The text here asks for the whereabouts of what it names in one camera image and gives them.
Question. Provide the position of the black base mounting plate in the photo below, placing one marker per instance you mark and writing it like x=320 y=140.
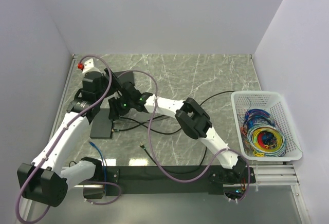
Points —
x=151 y=180

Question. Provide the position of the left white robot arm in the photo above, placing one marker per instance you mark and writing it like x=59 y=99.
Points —
x=44 y=180

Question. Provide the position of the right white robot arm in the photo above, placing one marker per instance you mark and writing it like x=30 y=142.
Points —
x=194 y=122

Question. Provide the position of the white plastic basket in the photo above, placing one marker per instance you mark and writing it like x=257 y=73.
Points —
x=264 y=127

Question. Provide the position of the aluminium rail frame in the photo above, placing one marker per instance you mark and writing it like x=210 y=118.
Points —
x=275 y=175

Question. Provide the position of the black network switch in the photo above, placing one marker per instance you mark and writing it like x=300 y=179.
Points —
x=125 y=77
x=102 y=126

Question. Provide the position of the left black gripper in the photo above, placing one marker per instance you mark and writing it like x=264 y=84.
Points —
x=115 y=85

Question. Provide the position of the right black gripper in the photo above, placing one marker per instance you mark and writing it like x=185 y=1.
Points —
x=115 y=112

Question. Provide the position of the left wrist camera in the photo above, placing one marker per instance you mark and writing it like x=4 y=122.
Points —
x=88 y=66

